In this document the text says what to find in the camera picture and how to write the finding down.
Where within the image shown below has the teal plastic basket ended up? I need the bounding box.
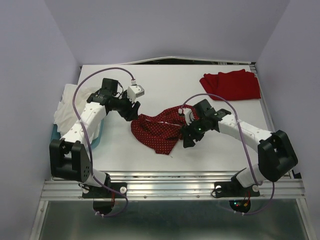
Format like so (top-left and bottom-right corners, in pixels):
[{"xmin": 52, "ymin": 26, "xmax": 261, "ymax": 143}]
[{"xmin": 50, "ymin": 119, "xmax": 104, "ymax": 149}]

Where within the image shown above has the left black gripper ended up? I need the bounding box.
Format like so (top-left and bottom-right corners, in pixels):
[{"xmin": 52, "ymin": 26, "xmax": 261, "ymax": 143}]
[{"xmin": 112, "ymin": 89, "xmax": 140, "ymax": 122}]

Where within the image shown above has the folded plain red skirt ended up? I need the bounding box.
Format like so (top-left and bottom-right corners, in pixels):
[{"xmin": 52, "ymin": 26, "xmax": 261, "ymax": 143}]
[{"xmin": 199, "ymin": 69, "xmax": 261, "ymax": 101}]

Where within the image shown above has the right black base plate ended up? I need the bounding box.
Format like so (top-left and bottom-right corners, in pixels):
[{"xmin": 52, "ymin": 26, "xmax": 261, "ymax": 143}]
[{"xmin": 211, "ymin": 181, "xmax": 261, "ymax": 215}]

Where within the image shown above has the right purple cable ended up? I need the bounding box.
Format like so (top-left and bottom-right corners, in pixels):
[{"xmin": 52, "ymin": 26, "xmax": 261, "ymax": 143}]
[{"xmin": 182, "ymin": 93, "xmax": 276, "ymax": 216}]

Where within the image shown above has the purple cable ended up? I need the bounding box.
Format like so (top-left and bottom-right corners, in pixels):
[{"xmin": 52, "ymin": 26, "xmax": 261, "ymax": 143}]
[
  {"xmin": 72, "ymin": 66, "xmax": 137, "ymax": 218},
  {"xmin": 182, "ymin": 93, "xmax": 276, "ymax": 216}
]

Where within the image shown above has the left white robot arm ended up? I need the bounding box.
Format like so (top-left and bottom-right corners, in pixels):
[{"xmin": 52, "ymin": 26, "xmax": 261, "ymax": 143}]
[{"xmin": 49, "ymin": 78, "xmax": 145, "ymax": 197}]

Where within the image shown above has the white skirt in basket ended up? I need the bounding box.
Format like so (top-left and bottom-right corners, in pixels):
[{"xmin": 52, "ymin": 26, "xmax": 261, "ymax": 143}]
[{"xmin": 53, "ymin": 84, "xmax": 99, "ymax": 137}]

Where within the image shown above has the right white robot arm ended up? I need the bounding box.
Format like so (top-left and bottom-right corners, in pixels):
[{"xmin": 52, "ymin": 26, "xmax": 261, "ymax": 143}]
[{"xmin": 178, "ymin": 99, "xmax": 298, "ymax": 195}]

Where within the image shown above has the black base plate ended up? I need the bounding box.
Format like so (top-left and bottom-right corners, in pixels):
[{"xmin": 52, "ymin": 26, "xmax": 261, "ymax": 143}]
[
  {"xmin": 78, "ymin": 183, "xmax": 124, "ymax": 216},
  {"xmin": 211, "ymin": 181, "xmax": 261, "ymax": 215}
]

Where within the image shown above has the aluminium rail frame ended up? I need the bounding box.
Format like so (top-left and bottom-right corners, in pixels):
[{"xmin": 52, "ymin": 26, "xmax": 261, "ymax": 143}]
[{"xmin": 29, "ymin": 59, "xmax": 313, "ymax": 240}]

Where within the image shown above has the red polka dot skirt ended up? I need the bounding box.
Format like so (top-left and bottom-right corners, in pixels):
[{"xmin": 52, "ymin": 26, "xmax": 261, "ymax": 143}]
[{"xmin": 130, "ymin": 106, "xmax": 186, "ymax": 155}]

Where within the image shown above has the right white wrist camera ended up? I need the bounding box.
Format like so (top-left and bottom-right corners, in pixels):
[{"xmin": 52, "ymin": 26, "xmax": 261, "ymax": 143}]
[{"xmin": 178, "ymin": 108, "xmax": 195, "ymax": 125}]

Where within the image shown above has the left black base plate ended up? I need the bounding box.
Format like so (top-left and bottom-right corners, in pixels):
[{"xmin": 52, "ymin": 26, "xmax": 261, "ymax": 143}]
[{"xmin": 78, "ymin": 183, "xmax": 124, "ymax": 216}]

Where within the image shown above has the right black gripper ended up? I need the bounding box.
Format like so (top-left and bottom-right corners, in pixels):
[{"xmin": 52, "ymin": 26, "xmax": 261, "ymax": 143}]
[{"xmin": 179, "ymin": 116, "xmax": 209, "ymax": 148}]

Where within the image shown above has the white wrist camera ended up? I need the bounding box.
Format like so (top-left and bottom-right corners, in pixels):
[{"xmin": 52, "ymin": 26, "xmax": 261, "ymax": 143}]
[
  {"xmin": 126, "ymin": 85, "xmax": 145, "ymax": 103},
  {"xmin": 178, "ymin": 108, "xmax": 195, "ymax": 125}
]

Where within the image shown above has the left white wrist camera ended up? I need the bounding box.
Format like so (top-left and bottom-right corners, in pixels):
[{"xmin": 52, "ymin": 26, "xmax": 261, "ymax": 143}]
[{"xmin": 126, "ymin": 85, "xmax": 145, "ymax": 103}]

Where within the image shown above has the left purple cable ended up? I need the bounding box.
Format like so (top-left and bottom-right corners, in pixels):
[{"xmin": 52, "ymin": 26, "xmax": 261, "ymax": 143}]
[{"xmin": 72, "ymin": 66, "xmax": 137, "ymax": 218}]

